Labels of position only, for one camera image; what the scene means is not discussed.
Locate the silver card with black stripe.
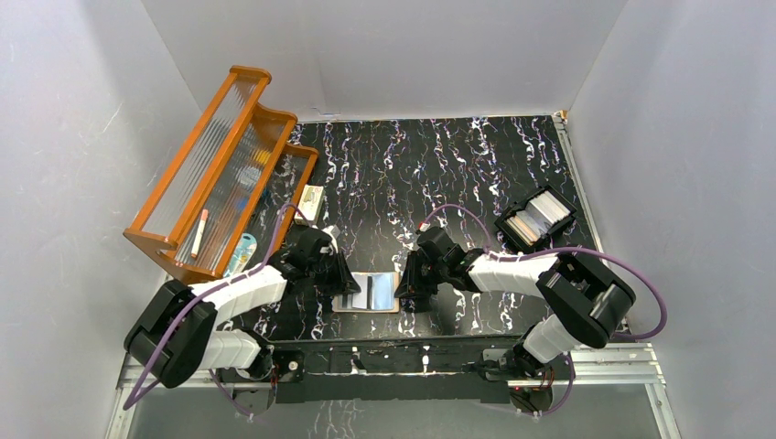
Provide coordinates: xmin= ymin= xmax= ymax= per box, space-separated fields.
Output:
xmin=339 ymin=273 xmax=373 ymax=312

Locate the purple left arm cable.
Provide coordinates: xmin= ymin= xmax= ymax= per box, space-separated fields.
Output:
xmin=123 ymin=202 xmax=313 ymax=412

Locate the teal item in blister pack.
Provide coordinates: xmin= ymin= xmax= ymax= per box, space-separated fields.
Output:
xmin=223 ymin=233 xmax=257 ymax=277

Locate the blue grey eraser block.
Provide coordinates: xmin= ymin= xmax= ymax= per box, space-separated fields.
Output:
xmin=235 ymin=188 xmax=270 ymax=212

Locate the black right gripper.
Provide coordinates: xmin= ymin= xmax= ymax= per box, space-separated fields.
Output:
xmin=394 ymin=251 xmax=447 ymax=299

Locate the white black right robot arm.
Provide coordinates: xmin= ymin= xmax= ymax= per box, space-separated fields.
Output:
xmin=394 ymin=227 xmax=636 ymax=379

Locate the white marker pen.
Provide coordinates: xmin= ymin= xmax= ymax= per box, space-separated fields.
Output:
xmin=190 ymin=209 xmax=209 ymax=259

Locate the cream box with red label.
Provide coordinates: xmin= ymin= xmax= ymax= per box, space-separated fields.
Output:
xmin=294 ymin=185 xmax=325 ymax=224

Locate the beige leather card holder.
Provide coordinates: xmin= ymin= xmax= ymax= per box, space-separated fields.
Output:
xmin=332 ymin=272 xmax=400 ymax=314

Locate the black card storage box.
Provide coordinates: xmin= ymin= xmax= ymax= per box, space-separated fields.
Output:
xmin=494 ymin=185 xmax=577 ymax=253

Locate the orange wooden shelf rack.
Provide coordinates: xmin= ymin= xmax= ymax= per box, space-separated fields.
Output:
xmin=124 ymin=66 xmax=318 ymax=284

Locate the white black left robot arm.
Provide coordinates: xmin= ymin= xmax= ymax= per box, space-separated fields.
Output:
xmin=124 ymin=226 xmax=361 ymax=389

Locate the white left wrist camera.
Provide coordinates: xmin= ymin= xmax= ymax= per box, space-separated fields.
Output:
xmin=322 ymin=225 xmax=340 ymax=252

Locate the yellow item on shelf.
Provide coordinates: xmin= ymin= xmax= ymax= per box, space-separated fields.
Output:
xmin=253 ymin=150 xmax=272 ymax=166

